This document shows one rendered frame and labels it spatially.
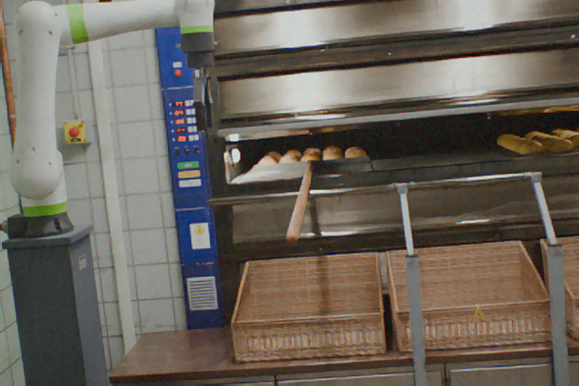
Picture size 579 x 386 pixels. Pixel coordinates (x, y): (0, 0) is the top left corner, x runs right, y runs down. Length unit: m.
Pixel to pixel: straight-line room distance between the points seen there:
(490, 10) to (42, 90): 1.86
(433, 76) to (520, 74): 0.34
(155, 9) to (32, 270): 0.83
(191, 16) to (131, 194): 1.33
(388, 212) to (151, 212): 1.00
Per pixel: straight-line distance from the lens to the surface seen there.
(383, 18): 3.27
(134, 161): 3.39
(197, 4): 2.24
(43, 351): 2.43
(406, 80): 3.27
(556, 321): 2.86
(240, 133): 3.14
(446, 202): 3.32
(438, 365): 2.91
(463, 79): 3.29
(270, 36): 3.27
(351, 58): 3.26
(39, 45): 2.19
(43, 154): 2.19
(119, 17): 2.36
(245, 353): 2.95
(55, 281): 2.35
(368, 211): 3.30
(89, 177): 3.45
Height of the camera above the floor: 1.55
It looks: 6 degrees down
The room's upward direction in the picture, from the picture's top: 5 degrees counter-clockwise
